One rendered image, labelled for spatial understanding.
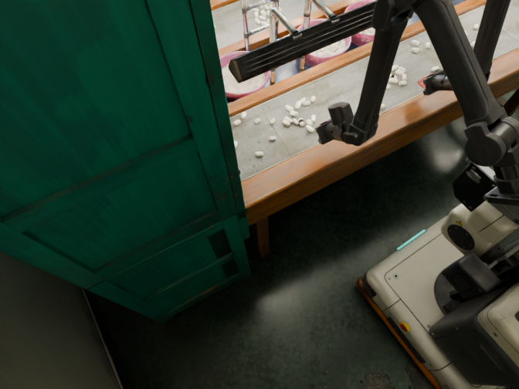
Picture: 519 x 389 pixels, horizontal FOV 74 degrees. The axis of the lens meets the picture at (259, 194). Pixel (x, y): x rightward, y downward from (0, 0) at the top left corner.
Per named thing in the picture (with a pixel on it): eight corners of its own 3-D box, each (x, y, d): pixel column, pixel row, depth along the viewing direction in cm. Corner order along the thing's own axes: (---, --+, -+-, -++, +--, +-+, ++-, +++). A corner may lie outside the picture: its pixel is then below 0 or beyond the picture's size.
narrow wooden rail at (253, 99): (507, 5, 186) (520, -15, 176) (200, 144, 152) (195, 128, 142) (500, 0, 188) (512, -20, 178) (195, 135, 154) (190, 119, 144)
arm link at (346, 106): (357, 144, 105) (375, 133, 108) (348, 109, 101) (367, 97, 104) (330, 143, 115) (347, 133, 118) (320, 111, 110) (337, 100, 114)
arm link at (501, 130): (518, 170, 74) (530, 159, 76) (504, 127, 72) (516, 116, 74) (475, 174, 82) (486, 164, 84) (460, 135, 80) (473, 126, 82)
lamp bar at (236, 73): (389, 20, 127) (395, 1, 120) (238, 84, 115) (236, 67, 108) (376, 8, 130) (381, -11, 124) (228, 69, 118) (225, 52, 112)
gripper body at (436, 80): (422, 79, 133) (436, 79, 127) (442, 69, 135) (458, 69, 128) (424, 95, 136) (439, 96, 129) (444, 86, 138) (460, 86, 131)
